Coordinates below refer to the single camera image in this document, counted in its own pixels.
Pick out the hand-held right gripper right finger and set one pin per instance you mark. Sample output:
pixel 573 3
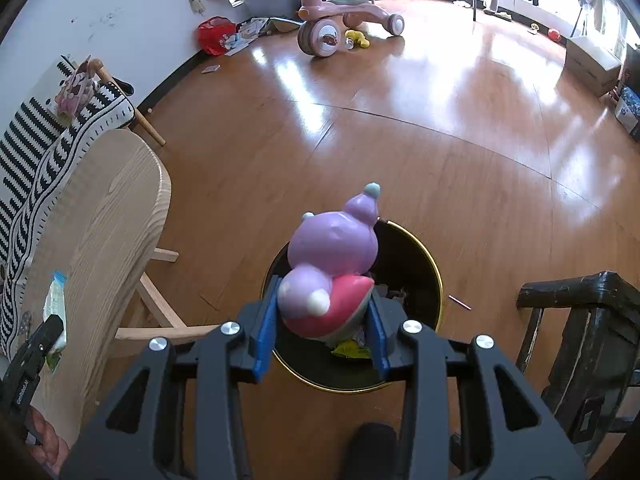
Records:
pixel 377 335

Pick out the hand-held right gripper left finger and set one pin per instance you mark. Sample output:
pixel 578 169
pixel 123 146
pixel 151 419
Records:
pixel 266 332

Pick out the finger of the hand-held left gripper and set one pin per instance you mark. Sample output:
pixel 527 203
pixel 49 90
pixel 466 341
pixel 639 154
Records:
pixel 37 355

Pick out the black trash bin gold rim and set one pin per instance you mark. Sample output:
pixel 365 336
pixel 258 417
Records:
pixel 410 270

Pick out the purple toy figure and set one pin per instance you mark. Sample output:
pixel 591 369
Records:
pixel 330 245

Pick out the person's left hand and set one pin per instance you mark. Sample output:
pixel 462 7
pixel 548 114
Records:
pixel 50 440

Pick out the yellow snack packet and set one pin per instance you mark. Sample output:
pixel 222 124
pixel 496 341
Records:
pixel 350 350

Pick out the white plastic packet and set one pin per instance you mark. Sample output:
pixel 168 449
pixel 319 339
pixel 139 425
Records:
pixel 55 305

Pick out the pink stick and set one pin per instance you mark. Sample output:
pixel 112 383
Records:
pixel 459 302

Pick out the light wooden table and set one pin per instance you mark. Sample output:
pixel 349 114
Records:
pixel 110 220

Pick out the dark wooden chair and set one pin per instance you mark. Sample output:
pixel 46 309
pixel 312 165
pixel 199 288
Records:
pixel 600 360

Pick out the pink patterned bag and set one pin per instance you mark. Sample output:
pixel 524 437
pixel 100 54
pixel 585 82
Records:
pixel 75 90

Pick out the small card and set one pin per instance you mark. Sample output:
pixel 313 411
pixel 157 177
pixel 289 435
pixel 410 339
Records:
pixel 210 68

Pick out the yellow toy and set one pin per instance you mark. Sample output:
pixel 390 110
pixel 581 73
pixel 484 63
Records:
pixel 357 39

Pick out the scattered picture books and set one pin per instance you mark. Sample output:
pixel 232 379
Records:
pixel 250 32

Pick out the red bag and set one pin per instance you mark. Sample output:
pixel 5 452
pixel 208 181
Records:
pixel 215 35

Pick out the pink child tricycle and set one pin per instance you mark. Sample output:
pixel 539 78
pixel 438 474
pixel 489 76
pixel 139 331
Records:
pixel 330 15

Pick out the grey storage tub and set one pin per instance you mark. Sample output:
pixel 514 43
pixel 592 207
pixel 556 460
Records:
pixel 270 0

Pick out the blue and white box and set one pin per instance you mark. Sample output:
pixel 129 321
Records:
pixel 629 110

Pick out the cardboard box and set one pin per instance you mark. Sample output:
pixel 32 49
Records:
pixel 592 62

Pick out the red ball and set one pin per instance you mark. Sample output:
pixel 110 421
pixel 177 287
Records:
pixel 553 33

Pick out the wooden sofa frame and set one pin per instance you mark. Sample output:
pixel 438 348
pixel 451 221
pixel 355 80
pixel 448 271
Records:
pixel 150 127

